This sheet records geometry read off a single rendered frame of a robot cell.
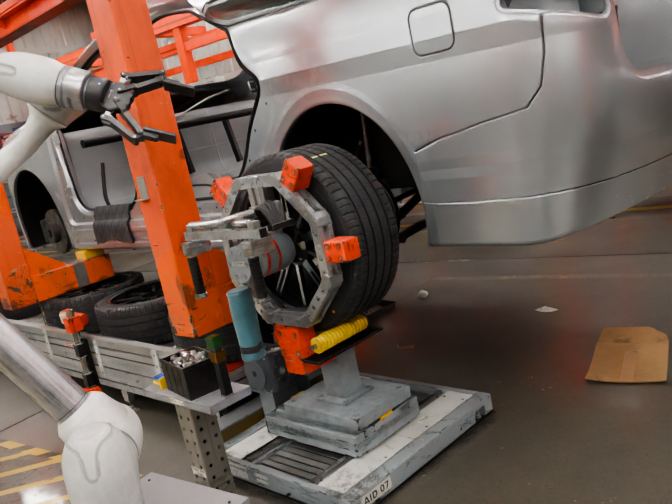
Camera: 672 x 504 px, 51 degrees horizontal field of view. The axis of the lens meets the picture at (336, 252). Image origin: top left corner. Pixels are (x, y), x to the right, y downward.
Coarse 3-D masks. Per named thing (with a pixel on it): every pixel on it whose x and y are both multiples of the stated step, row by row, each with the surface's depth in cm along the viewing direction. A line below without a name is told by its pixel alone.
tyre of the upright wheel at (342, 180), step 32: (256, 160) 251; (320, 160) 238; (352, 160) 244; (320, 192) 232; (352, 192) 233; (384, 192) 242; (352, 224) 228; (384, 224) 238; (384, 256) 240; (352, 288) 234; (384, 288) 250
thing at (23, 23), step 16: (16, 0) 905; (32, 0) 823; (48, 0) 803; (64, 0) 755; (80, 0) 770; (0, 16) 872; (16, 16) 868; (32, 16) 840; (48, 16) 817; (0, 32) 911; (16, 32) 870; (0, 48) 954
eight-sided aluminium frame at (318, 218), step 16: (256, 176) 239; (272, 176) 233; (240, 192) 250; (288, 192) 230; (304, 192) 231; (224, 208) 257; (240, 208) 257; (304, 208) 227; (320, 208) 228; (320, 224) 225; (224, 240) 263; (240, 240) 265; (320, 240) 226; (320, 256) 228; (320, 272) 230; (336, 272) 231; (320, 288) 233; (336, 288) 234; (256, 304) 260; (272, 304) 261; (320, 304) 235; (272, 320) 256; (288, 320) 250; (304, 320) 243; (320, 320) 246
